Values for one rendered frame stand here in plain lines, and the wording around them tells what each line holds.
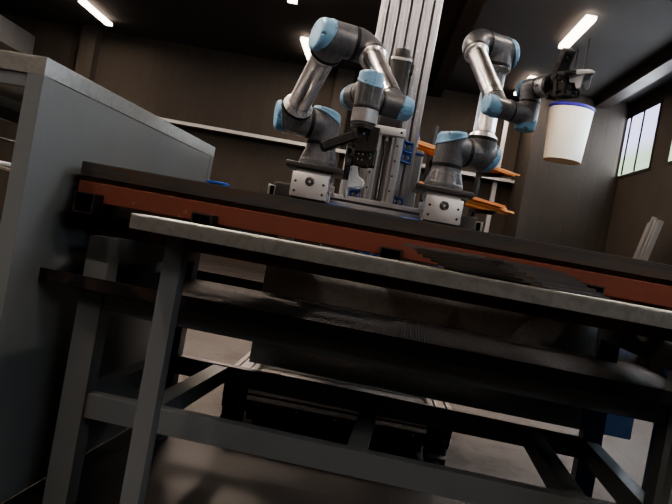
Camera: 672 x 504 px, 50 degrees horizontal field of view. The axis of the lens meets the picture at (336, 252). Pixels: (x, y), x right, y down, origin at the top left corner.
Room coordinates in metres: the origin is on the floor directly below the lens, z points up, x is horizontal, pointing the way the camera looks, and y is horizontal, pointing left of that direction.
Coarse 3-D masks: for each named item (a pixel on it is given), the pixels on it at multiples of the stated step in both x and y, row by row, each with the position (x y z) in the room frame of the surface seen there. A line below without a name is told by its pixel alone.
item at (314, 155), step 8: (312, 144) 2.75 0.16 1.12; (304, 152) 2.76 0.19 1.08; (312, 152) 2.73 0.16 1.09; (320, 152) 2.73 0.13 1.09; (328, 152) 2.74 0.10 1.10; (304, 160) 2.74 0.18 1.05; (312, 160) 2.72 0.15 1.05; (320, 160) 2.72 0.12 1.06; (328, 160) 2.75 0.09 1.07; (336, 160) 2.79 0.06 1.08
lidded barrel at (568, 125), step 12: (552, 108) 9.27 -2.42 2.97; (564, 108) 9.12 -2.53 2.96; (576, 108) 9.07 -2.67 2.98; (588, 108) 9.11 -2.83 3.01; (552, 120) 9.24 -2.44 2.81; (564, 120) 9.11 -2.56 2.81; (576, 120) 9.08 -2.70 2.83; (588, 120) 9.15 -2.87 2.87; (552, 132) 9.22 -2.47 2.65; (564, 132) 9.11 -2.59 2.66; (576, 132) 9.09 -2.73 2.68; (588, 132) 9.24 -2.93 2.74; (552, 144) 9.20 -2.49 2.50; (564, 144) 9.11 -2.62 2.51; (576, 144) 9.11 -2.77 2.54; (552, 156) 9.19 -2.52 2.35; (564, 156) 9.11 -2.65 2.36; (576, 156) 9.14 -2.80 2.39
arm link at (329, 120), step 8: (312, 112) 2.73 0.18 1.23; (320, 112) 2.74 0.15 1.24; (328, 112) 2.74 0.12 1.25; (336, 112) 2.76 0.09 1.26; (312, 120) 2.72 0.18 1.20; (320, 120) 2.73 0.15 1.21; (328, 120) 2.74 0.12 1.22; (336, 120) 2.75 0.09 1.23; (312, 128) 2.73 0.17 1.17; (320, 128) 2.73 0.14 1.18; (328, 128) 2.74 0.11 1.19; (336, 128) 2.76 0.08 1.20; (312, 136) 2.75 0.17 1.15; (320, 136) 2.74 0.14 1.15; (328, 136) 2.74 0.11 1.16
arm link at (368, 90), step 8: (360, 72) 2.02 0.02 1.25; (368, 72) 2.00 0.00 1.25; (376, 72) 2.01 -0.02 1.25; (360, 80) 2.01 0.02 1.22; (368, 80) 2.00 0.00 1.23; (376, 80) 2.00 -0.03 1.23; (352, 88) 2.06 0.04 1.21; (360, 88) 2.01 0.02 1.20; (368, 88) 2.00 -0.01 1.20; (376, 88) 2.01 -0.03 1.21; (352, 96) 2.06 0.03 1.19; (360, 96) 2.01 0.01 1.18; (368, 96) 2.00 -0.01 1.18; (376, 96) 2.01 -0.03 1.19; (360, 104) 2.01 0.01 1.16; (368, 104) 2.00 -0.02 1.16; (376, 104) 2.01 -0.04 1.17
